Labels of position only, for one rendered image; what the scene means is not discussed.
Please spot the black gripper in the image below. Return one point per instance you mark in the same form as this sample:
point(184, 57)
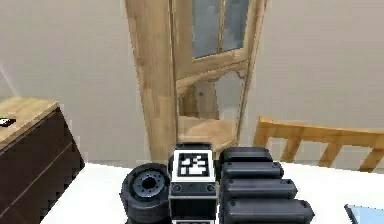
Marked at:
point(146, 193)

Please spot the light wooden bed frame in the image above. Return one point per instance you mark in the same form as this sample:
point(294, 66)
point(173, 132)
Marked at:
point(316, 140)

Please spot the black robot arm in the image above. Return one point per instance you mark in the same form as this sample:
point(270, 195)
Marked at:
point(253, 193)

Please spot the dark brown chest of drawers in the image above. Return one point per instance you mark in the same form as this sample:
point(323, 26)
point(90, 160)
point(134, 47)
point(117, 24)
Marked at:
point(33, 160)

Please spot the light wooden door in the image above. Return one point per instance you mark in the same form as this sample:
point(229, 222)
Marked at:
point(200, 66)

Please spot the small black and white card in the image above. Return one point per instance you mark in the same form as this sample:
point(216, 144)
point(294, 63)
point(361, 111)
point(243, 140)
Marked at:
point(6, 122)

